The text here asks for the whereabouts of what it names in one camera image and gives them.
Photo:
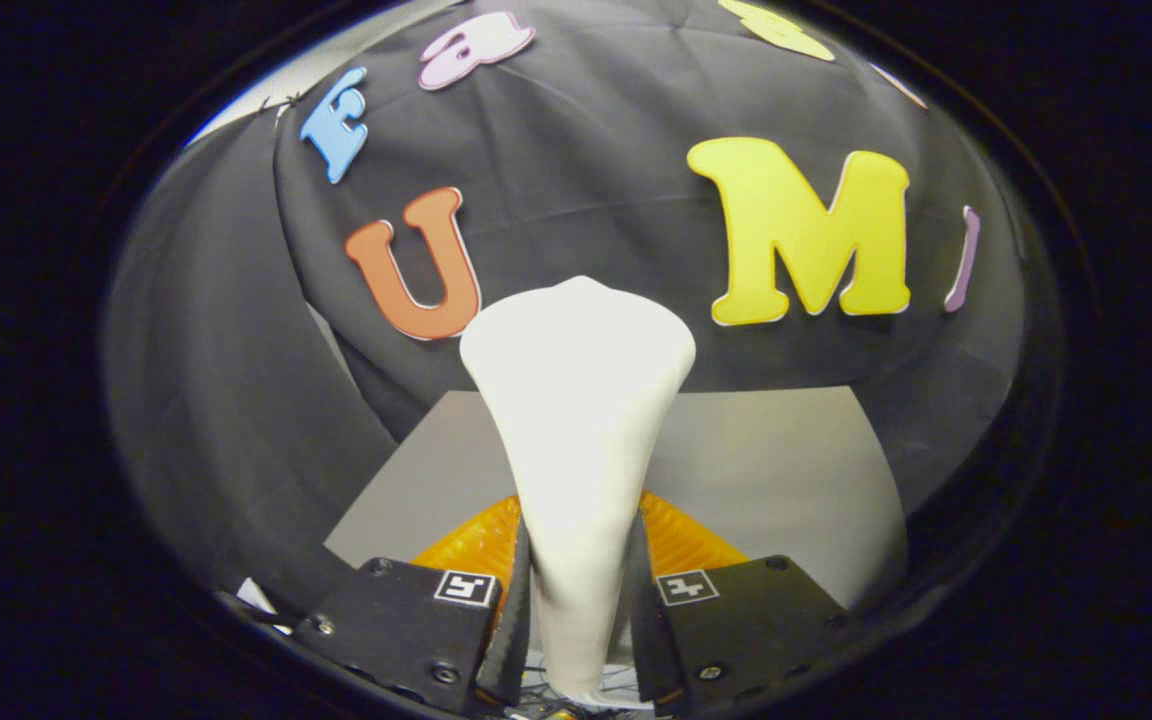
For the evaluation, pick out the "black backdrop cloth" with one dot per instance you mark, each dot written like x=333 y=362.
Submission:
x=586 y=180

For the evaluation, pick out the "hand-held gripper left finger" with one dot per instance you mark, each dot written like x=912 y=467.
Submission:
x=516 y=630

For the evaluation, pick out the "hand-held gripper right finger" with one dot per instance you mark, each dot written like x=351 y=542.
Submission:
x=641 y=630

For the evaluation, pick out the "white garment steamer head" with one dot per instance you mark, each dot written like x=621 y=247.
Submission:
x=576 y=400

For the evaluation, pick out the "grey cabinet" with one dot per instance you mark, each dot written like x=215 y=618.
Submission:
x=766 y=470

